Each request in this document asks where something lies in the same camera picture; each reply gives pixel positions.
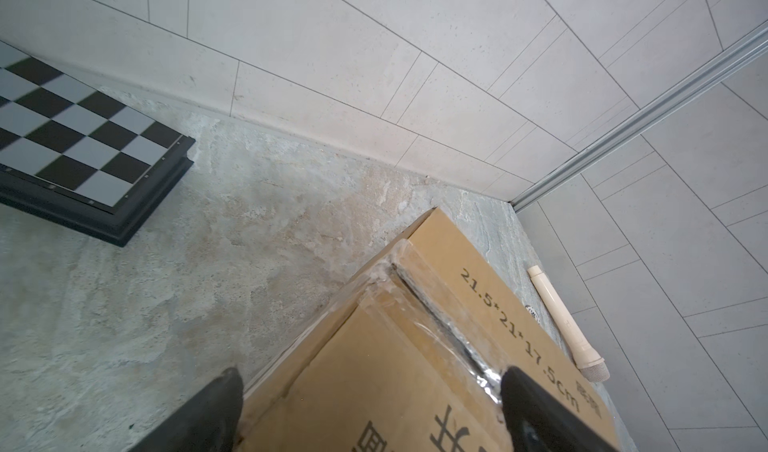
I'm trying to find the black white chessboard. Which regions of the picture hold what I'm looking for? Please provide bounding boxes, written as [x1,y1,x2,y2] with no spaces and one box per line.
[1,44,195,247]

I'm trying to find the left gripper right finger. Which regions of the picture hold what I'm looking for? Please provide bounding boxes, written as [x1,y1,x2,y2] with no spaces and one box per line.
[500,367,617,452]

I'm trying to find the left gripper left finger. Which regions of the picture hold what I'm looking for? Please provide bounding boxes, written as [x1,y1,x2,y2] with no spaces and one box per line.
[130,367,244,452]

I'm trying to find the wooden rolling pin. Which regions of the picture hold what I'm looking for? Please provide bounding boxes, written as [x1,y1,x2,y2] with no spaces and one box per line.
[527,266,610,383]

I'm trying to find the brown cardboard express box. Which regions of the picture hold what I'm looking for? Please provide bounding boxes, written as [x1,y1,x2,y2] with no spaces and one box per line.
[236,209,620,451]

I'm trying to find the right corner aluminium post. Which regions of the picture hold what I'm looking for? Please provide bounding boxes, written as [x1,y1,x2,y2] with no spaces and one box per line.
[510,23,767,211]

